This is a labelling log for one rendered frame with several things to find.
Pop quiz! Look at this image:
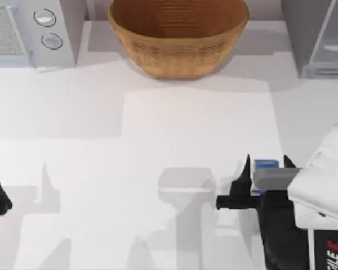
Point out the pale microwave oven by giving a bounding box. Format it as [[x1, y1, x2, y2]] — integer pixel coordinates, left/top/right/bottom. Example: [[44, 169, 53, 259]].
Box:
[[0, 0, 87, 69]]

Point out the pale grey rounded box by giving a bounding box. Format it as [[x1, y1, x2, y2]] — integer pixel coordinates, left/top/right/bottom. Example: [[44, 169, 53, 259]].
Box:
[[252, 167, 304, 192]]

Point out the brown woven basket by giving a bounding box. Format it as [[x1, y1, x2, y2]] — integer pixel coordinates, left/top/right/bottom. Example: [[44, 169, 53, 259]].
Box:
[[107, 0, 250, 82]]

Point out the small microwave knob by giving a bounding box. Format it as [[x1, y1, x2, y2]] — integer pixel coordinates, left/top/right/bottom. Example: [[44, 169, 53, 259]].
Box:
[[41, 31, 64, 51]]

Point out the blue block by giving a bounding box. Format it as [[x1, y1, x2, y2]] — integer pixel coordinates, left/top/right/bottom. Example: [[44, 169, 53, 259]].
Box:
[[250, 159, 281, 196]]

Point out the large microwave knob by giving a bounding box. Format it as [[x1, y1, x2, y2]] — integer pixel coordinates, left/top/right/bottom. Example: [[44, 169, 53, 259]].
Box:
[[33, 8, 58, 28]]

